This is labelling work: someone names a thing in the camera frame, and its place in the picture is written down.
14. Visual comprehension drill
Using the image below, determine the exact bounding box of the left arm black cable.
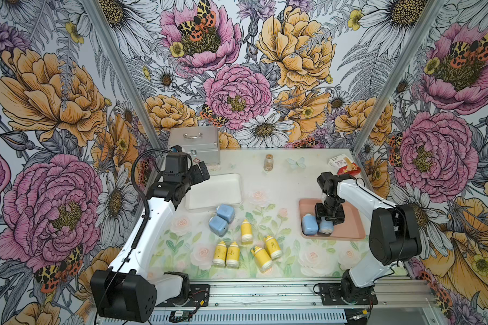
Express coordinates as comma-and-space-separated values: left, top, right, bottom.
92, 148, 172, 325

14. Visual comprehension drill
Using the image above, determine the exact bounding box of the yellow sharpener centre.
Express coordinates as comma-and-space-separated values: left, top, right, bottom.
241, 219, 253, 244

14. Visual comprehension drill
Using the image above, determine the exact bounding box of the small glass bottle brown cap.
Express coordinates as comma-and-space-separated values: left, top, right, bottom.
264, 154, 274, 172

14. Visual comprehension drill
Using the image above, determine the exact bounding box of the blue sharpener with white nozzle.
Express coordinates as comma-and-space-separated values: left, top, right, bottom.
318, 218, 335, 235

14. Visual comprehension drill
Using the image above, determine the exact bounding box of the right aluminium corner post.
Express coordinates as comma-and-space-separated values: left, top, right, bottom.
350, 0, 444, 156

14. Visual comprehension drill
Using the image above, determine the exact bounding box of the pink rectangular tray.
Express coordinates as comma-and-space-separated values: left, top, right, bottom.
298, 199, 366, 241

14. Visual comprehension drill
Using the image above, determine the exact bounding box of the aluminium corner post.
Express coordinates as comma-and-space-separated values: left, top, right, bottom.
350, 0, 444, 156
84, 1, 167, 149

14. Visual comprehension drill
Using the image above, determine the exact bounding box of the aluminium front rail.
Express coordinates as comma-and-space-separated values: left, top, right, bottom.
190, 277, 438, 310

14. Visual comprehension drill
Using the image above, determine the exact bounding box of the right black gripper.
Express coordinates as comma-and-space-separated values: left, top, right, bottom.
315, 194, 345, 227

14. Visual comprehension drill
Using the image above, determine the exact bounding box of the yellow sharpener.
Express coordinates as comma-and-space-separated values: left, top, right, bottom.
241, 219, 253, 244
250, 246, 273, 272
264, 236, 283, 260
226, 242, 241, 268
212, 241, 228, 268

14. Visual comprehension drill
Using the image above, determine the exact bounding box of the yellow sharpener lower middle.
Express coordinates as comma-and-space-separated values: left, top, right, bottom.
250, 246, 273, 272

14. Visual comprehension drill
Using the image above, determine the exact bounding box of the white vented cable duct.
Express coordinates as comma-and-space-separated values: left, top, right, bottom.
101, 310, 348, 325

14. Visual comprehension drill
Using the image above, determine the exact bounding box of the red white cardboard box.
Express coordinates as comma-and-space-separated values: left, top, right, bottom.
329, 154, 362, 177

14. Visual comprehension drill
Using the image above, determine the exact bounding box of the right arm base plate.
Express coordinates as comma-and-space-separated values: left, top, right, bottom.
313, 282, 379, 306

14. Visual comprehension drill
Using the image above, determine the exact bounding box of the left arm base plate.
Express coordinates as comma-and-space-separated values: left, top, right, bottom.
156, 284, 211, 307

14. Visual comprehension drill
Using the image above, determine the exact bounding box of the silver aluminium first aid case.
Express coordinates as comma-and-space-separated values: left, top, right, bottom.
168, 126, 220, 165

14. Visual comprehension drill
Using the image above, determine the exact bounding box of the yellow sharpener right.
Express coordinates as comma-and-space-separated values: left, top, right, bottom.
264, 236, 283, 260

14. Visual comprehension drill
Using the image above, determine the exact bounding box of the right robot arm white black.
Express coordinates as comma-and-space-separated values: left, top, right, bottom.
315, 172, 423, 304

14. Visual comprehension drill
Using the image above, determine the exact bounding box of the white rectangular tray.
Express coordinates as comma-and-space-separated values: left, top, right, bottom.
185, 173, 243, 212

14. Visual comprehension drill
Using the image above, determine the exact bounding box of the yellow sharpener far left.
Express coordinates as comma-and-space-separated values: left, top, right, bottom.
212, 241, 228, 268

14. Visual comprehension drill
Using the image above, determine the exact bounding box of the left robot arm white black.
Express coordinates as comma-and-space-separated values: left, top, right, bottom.
90, 146, 210, 323

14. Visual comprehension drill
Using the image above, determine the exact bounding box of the left aluminium corner post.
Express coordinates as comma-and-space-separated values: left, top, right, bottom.
84, 1, 167, 149

